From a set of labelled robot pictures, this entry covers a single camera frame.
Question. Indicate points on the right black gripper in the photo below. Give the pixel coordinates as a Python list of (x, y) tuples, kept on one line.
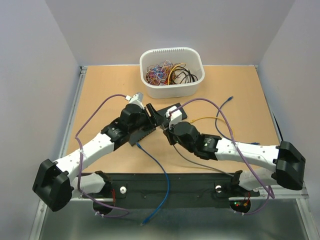
[(169, 132)]

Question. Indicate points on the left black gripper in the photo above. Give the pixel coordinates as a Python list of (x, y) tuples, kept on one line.
[(154, 119)]

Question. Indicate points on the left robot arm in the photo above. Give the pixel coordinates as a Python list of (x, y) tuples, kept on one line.
[(53, 181)]

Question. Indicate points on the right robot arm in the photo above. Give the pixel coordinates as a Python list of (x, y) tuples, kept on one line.
[(281, 165)]

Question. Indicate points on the white plastic bin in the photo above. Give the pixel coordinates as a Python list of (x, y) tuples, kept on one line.
[(171, 72)]

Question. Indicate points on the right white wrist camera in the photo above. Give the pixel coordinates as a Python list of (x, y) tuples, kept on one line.
[(174, 115)]

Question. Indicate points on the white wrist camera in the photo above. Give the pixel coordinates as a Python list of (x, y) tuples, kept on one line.
[(174, 115), (136, 99)]

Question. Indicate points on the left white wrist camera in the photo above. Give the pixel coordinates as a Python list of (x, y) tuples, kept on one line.
[(136, 99)]

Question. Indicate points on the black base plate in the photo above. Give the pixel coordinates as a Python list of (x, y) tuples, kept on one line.
[(152, 190)]

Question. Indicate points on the aluminium frame rail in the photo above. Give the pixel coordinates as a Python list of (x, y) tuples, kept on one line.
[(93, 184)]

